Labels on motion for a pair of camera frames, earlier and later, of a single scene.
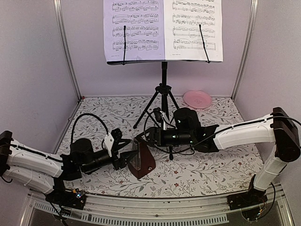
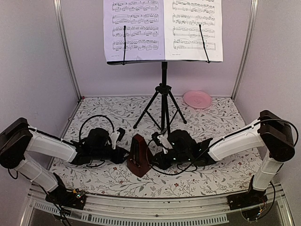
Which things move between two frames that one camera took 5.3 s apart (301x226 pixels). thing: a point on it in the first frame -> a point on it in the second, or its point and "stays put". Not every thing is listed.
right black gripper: (158, 131) -> (162, 163)
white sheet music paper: (183, 37) stays put
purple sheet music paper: (144, 22) stays put
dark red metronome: (144, 163) stays put
